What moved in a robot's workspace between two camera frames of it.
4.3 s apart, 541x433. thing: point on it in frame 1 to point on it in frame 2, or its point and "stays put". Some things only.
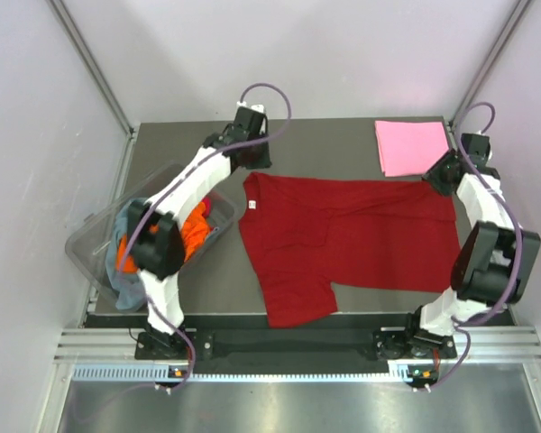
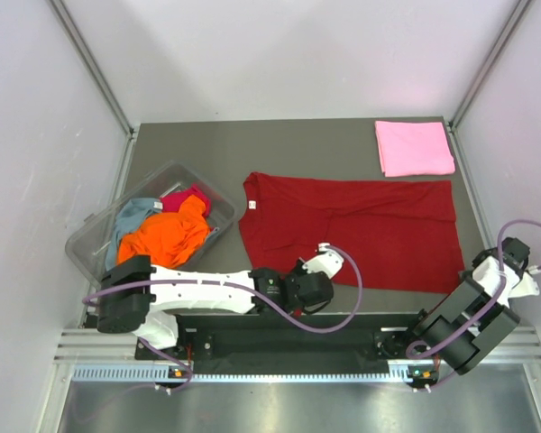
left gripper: [264, 161] to [298, 269]
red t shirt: [303, 234] stays put
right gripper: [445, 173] to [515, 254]
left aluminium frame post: [94, 67] stays put
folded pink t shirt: [409, 147] stays put
